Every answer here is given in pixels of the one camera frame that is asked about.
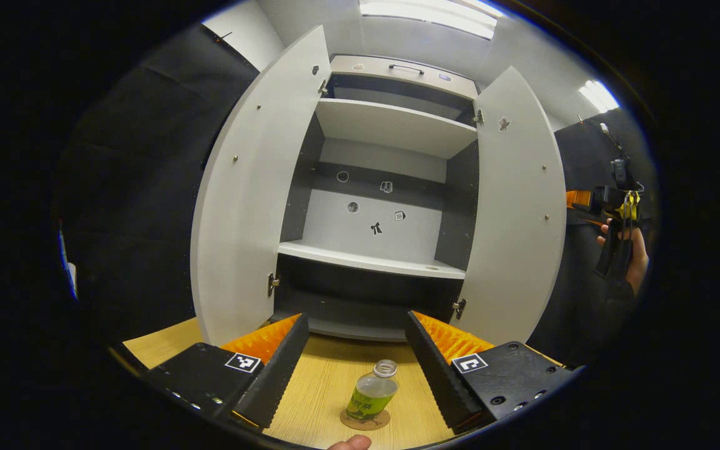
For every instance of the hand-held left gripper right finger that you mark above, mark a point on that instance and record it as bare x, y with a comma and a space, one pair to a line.
438, 375

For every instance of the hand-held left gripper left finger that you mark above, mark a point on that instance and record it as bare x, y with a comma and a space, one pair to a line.
279, 369

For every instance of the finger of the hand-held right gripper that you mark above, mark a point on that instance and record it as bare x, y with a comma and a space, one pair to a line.
579, 200

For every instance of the grey cabinet door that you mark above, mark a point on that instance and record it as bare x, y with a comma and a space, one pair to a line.
516, 219
247, 200

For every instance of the clear bottle with green label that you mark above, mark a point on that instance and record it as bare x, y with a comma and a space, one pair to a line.
371, 397

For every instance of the round brown coaster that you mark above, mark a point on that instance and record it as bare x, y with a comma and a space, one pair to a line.
360, 423

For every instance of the small ceiling light panel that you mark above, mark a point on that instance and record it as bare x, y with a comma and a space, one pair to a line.
599, 95

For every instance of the black backdrop cloth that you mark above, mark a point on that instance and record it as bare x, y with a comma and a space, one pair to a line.
129, 187

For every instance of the grey drawer front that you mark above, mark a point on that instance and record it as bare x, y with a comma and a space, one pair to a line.
366, 69

